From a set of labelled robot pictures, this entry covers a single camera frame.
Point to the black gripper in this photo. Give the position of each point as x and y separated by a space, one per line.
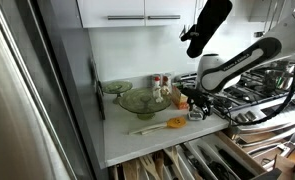
197 96

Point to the white digital kitchen timer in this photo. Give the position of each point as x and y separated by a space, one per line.
196 116

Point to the wooden drawer grey front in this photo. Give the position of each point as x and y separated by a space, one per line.
240 150

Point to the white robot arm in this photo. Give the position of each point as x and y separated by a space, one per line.
287 36

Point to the lower wooden drawer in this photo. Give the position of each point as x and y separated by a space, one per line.
283 166

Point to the orange cardboard box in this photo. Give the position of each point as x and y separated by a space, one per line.
179 100

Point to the white cutlery organizer tray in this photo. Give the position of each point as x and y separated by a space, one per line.
213 140

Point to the beige figurine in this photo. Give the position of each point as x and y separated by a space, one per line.
166 90

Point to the white label can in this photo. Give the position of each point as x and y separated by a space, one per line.
167 79

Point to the red label can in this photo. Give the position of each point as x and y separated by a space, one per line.
155 77

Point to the stainless gas stove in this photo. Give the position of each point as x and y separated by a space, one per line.
253 100

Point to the large green glass bowl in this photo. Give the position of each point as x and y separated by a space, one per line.
143 100

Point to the brown wooden spoon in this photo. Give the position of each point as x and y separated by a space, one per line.
158 160

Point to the black sheathed knife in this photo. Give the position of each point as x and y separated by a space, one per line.
235 163

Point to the wooden fork spatula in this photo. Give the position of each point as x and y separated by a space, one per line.
148 165

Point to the metal pot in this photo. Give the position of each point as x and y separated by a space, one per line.
277 78

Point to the small glass bowl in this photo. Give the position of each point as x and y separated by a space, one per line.
117 87

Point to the black oven mitt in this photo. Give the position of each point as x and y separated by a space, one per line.
207 20

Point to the flat wooden spatula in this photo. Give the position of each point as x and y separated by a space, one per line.
130 170

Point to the hanging metal ladle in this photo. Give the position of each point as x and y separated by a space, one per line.
257 34

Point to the magnetic knife strip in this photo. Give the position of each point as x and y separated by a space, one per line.
98 90

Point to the white upper cabinet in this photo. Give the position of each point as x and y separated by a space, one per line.
120 8

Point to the stainless steel fridge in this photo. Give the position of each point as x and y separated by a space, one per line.
20 100

